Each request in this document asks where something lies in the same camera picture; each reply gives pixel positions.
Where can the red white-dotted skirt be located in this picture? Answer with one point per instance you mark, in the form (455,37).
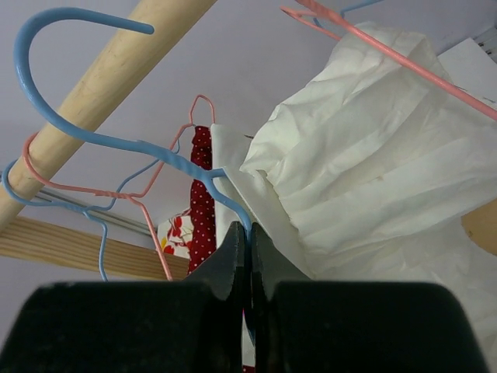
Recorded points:
(204,241)

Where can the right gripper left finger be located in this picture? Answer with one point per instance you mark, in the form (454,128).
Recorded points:
(194,325)

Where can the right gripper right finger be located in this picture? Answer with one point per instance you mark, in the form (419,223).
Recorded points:
(303,325)

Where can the wooden clothes rack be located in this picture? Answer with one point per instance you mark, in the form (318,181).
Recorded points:
(117,82)

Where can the red poppy print skirt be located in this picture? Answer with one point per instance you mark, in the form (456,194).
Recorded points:
(176,233)

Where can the white ruffled skirt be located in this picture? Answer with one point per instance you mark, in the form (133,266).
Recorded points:
(365,175)

